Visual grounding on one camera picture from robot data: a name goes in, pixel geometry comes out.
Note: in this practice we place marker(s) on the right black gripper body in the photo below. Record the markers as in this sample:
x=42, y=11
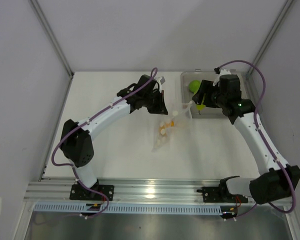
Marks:
x=220, y=98

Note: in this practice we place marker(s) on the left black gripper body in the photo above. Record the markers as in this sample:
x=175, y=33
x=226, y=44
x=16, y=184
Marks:
x=148, y=98

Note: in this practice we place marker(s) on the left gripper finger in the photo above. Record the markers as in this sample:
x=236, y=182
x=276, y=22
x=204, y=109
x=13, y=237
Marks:
x=126, y=91
x=156, y=104

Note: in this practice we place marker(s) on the round green lime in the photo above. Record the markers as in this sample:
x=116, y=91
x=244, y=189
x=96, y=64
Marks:
x=194, y=85

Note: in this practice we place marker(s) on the clear zip top bag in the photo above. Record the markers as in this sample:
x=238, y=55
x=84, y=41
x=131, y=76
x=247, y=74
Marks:
x=179, y=118

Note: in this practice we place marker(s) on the green pear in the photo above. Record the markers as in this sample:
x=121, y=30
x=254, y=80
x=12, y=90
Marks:
x=200, y=106

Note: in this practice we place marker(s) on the orange fruit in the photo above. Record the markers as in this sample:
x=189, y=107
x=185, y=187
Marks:
x=165, y=126

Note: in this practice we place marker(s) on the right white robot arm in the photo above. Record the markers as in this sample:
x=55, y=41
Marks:
x=277, y=178

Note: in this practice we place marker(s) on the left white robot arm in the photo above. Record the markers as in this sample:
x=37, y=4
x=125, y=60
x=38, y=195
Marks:
x=76, y=141

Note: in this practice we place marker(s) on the clear plastic food container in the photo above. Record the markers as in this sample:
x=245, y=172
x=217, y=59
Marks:
x=231, y=110

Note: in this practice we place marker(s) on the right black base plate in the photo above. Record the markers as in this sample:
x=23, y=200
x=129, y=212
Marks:
x=213, y=194

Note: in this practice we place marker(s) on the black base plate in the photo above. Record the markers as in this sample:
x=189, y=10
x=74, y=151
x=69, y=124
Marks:
x=79, y=193
x=213, y=194

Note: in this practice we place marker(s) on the right aluminium frame post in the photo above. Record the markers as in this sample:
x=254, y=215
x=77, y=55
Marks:
x=274, y=29

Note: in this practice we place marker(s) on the aluminium frame post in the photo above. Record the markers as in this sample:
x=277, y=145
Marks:
x=41, y=17
x=274, y=29

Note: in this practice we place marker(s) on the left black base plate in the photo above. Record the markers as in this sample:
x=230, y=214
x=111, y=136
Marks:
x=79, y=193

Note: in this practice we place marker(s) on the left aluminium frame post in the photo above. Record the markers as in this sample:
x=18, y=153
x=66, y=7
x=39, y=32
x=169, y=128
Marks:
x=41, y=17

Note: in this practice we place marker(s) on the aluminium mounting rail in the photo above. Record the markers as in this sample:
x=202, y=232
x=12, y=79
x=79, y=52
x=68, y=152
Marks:
x=134, y=191

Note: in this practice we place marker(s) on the slotted white cable duct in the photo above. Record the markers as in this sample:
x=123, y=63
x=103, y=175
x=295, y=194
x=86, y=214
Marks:
x=125, y=208

